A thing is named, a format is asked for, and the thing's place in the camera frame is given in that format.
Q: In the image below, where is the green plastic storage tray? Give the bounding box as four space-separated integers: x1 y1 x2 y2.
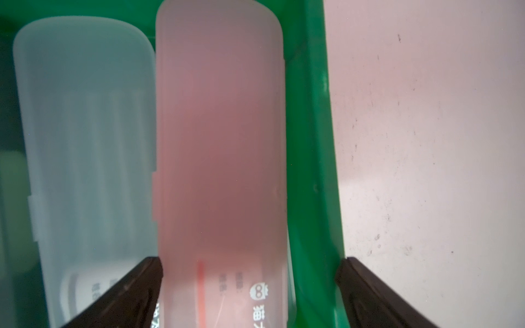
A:
1 1 349 327

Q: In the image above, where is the pink pencil case with sticker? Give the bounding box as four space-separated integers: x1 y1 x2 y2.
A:
153 1 288 327

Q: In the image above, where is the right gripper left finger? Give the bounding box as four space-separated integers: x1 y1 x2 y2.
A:
61 256 164 327

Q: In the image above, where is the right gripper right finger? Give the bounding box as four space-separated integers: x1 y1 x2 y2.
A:
335 257 437 328

